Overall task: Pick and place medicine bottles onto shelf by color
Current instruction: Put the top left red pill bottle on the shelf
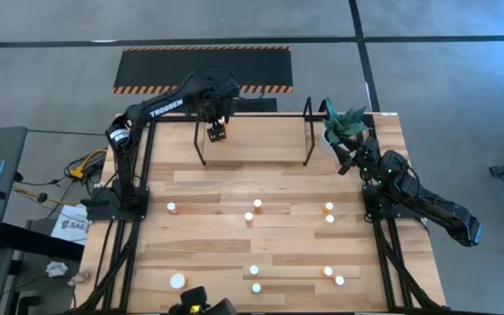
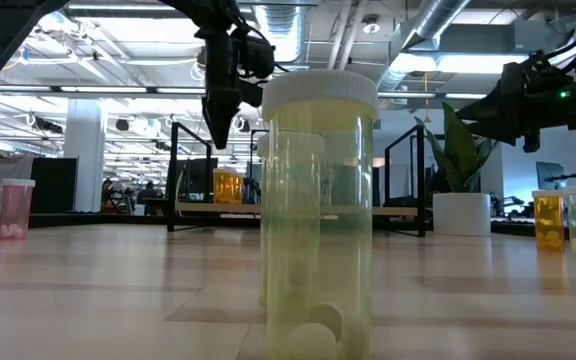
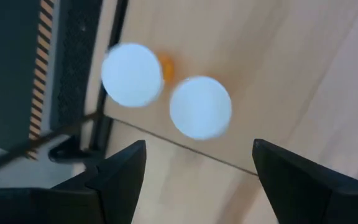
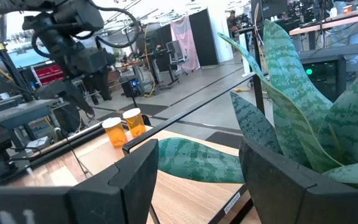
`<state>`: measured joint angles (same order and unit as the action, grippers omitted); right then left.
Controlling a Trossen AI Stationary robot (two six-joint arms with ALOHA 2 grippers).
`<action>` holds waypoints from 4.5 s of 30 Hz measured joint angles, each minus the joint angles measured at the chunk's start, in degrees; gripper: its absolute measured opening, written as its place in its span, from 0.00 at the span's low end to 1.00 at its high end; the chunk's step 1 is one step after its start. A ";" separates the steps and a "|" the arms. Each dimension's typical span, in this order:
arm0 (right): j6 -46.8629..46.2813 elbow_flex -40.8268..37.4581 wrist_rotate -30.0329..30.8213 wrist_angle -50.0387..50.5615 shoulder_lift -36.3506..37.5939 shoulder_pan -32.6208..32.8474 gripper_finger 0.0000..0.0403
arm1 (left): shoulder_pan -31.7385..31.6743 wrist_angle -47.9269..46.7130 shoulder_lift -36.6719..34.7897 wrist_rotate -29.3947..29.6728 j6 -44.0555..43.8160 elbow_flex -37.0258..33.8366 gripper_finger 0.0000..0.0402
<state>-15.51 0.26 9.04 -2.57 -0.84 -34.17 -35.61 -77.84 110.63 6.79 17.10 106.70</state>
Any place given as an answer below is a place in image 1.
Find crumpled white paper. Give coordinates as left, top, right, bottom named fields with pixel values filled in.
left=45, top=261, right=70, bottom=278

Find black metal bar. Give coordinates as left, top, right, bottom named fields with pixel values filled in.
left=0, top=221, right=86, bottom=263

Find dark grey side desk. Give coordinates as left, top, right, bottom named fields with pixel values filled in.
left=0, top=126, right=29, bottom=257

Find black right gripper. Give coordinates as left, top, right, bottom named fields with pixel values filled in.
left=331, top=136, right=382, bottom=176

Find white printed paper sheet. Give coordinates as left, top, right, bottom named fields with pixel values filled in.
left=50, top=204, right=90, bottom=246

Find wooden shelf black frame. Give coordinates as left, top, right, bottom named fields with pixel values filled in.
left=190, top=96, right=319, bottom=169

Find black mat hazard stripes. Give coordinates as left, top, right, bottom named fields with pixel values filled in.
left=112, top=45, right=295, bottom=95

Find green plant white pot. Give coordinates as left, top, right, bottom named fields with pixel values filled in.
left=321, top=96, right=372, bottom=158

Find crumpled brown paper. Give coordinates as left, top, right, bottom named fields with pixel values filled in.
left=66, top=269, right=92, bottom=288

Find yellow cable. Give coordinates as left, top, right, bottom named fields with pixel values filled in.
left=68, top=148, right=109, bottom=179

